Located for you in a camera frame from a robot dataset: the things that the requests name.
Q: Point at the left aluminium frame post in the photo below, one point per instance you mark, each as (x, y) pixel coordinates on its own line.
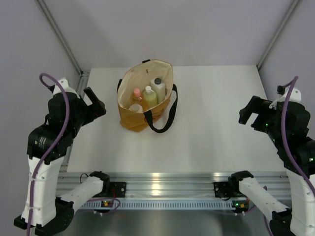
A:
(44, 9)

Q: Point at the tan canvas tote bag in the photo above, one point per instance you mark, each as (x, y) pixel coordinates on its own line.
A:
(140, 76)

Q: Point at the white bottle grey cap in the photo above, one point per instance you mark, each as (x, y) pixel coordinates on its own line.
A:
(159, 87)

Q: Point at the right aluminium frame post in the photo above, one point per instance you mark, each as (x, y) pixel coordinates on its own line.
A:
(278, 32)

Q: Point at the aluminium frame post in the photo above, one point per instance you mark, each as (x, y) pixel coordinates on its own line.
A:
(44, 9)
(278, 32)

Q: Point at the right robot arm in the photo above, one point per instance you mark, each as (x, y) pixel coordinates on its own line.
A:
(299, 163)

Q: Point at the black base bracket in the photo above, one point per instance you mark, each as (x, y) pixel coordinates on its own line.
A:
(117, 189)
(223, 190)

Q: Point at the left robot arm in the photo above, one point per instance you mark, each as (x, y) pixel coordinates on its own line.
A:
(47, 148)

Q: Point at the slotted cable duct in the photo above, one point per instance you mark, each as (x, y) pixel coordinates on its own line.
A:
(166, 205)

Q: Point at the aluminium mounting rail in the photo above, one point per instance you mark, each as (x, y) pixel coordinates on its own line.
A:
(153, 186)

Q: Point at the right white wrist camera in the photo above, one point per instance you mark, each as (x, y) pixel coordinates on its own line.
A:
(295, 96)

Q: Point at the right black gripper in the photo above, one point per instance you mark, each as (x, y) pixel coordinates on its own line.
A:
(252, 106)

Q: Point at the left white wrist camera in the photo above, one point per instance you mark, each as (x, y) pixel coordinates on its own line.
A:
(63, 82)

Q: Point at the white round jar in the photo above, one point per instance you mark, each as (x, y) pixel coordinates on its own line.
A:
(136, 108)

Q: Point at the right black base bracket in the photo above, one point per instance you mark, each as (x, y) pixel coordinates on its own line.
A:
(223, 190)

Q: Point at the green pump bottle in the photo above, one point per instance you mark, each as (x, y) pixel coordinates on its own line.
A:
(150, 97)

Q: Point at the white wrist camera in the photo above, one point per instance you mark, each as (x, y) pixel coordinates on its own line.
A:
(295, 96)
(63, 82)

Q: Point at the left black base bracket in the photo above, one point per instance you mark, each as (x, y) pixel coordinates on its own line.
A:
(117, 189)

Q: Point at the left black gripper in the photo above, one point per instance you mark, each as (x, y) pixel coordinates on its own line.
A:
(98, 108)

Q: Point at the orange bottle pink cap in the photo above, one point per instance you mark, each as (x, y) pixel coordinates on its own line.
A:
(138, 98)

